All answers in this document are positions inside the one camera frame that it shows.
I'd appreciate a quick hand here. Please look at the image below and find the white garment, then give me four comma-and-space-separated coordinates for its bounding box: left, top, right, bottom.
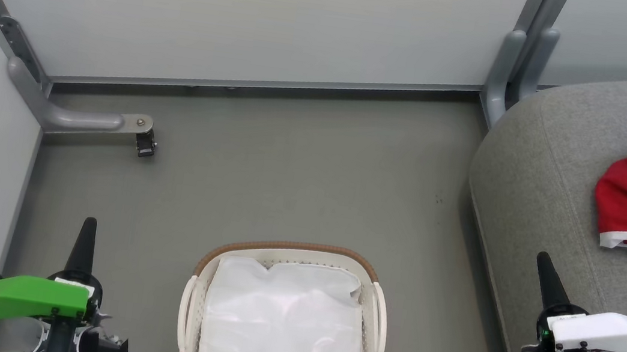
198, 250, 375, 352

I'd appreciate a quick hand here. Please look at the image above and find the black caster wheel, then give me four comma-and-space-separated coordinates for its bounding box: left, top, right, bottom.
133, 129, 159, 159

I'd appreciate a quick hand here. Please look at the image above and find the grey partition foot with caster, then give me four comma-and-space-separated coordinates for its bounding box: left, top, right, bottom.
0, 56, 160, 146

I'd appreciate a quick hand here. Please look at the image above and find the grey curved partition foot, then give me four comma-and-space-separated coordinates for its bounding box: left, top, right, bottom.
478, 26, 528, 130
517, 26, 562, 108

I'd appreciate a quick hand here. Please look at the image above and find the white laundry basket brown rim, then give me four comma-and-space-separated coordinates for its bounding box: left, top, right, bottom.
174, 227, 398, 352

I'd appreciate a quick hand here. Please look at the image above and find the grey metal hinge bracket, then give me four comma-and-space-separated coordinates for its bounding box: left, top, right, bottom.
0, 16, 47, 83

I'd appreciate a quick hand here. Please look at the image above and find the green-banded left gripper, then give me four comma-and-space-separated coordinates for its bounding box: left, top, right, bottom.
0, 205, 145, 352

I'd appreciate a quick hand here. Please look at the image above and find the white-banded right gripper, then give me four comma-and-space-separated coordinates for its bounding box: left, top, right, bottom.
518, 249, 627, 352

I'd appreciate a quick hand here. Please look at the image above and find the grey fabric sofa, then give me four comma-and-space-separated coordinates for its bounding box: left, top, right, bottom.
446, 53, 627, 352

